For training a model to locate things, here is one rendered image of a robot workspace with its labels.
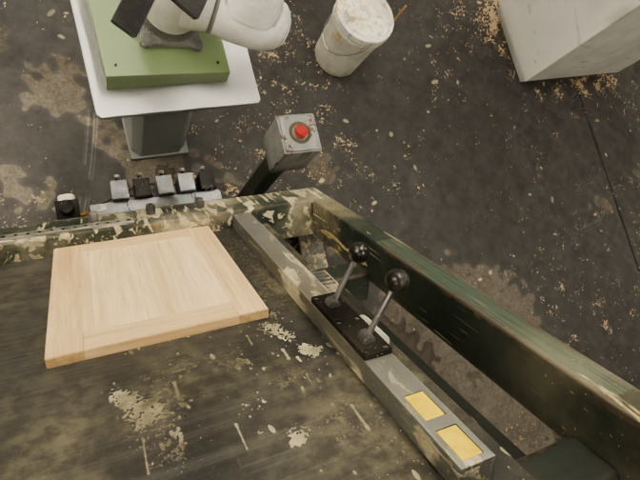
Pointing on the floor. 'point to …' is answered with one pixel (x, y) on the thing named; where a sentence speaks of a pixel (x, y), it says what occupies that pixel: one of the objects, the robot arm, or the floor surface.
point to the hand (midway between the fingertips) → (155, 11)
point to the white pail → (353, 34)
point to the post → (261, 179)
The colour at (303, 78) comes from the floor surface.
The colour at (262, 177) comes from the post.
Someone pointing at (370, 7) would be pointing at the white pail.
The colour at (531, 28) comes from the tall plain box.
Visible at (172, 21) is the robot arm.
